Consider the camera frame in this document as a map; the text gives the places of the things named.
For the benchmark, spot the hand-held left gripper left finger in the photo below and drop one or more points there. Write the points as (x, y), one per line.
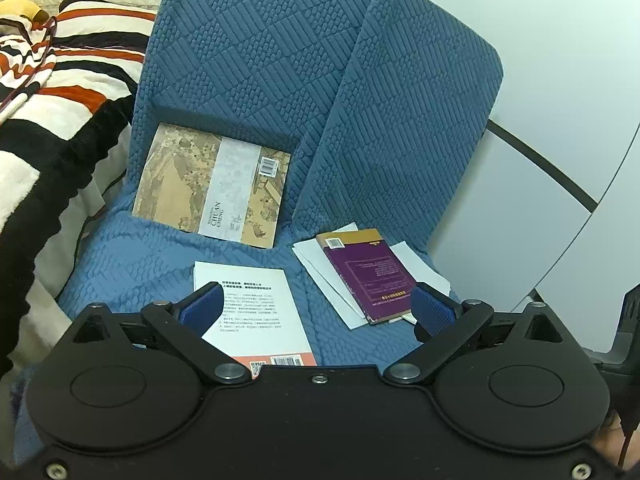
(202, 307)

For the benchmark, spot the purple book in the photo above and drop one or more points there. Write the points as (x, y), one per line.
(370, 275)

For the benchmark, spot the blue quilted sofa seat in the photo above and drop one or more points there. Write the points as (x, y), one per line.
(150, 250)

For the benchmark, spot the tan painting cover book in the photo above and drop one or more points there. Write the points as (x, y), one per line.
(175, 185)

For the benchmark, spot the striped fleece blanket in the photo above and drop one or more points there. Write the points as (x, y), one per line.
(75, 70)

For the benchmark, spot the yellow plush toy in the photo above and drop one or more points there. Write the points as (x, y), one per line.
(22, 10)

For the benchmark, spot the blue quilted back cushion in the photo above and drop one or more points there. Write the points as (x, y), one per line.
(410, 110)
(250, 60)

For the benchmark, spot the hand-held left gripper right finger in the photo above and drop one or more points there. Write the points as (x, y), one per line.
(432, 310)

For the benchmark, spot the white book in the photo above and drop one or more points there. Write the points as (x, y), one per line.
(260, 300)

